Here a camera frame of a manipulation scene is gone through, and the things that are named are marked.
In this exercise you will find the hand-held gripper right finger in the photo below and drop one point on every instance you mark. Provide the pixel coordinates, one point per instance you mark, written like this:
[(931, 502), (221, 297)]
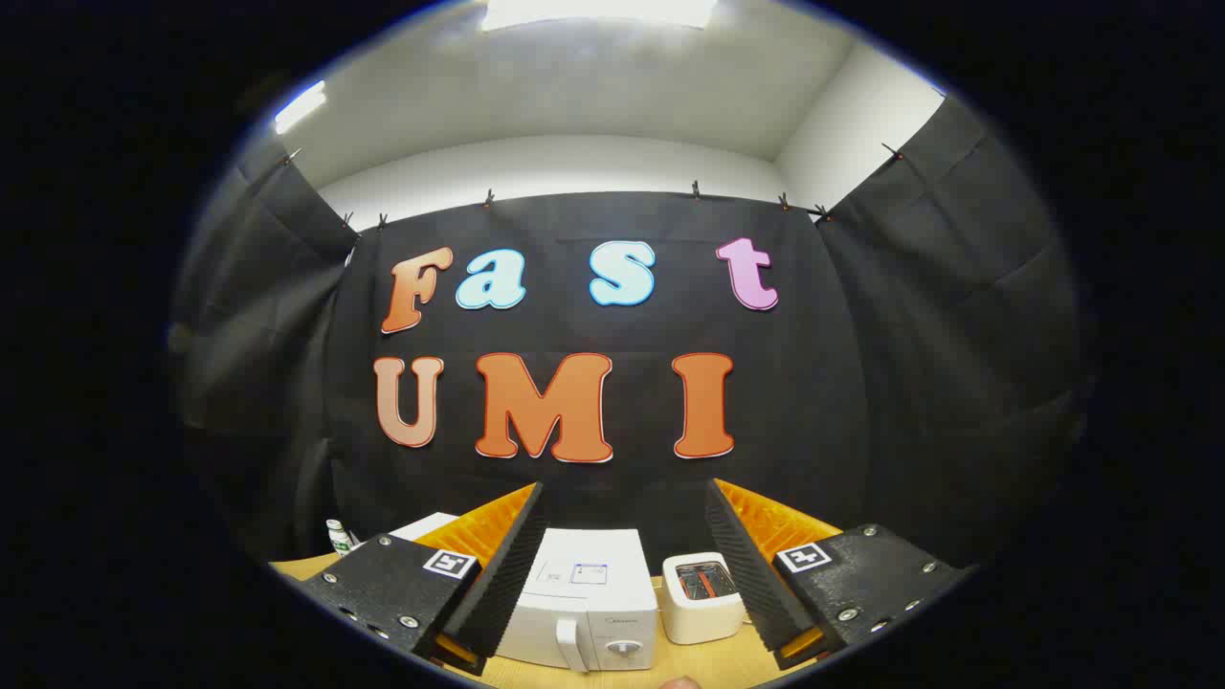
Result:
[(746, 574)]

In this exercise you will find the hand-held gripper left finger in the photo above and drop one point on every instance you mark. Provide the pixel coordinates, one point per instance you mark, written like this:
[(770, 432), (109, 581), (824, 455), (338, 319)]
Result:
[(512, 565)]

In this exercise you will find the white microwave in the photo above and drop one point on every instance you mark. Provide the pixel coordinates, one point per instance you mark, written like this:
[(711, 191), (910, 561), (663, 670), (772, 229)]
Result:
[(593, 603)]

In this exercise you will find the white toaster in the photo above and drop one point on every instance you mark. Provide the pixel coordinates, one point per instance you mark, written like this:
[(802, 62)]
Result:
[(699, 617)]

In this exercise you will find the white green drink bottle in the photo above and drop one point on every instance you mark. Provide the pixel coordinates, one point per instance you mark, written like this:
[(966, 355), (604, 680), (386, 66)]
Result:
[(338, 541)]

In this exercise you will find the ceiling light panel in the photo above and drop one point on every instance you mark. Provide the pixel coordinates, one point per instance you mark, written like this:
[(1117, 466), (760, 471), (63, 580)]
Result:
[(598, 11), (300, 105)]

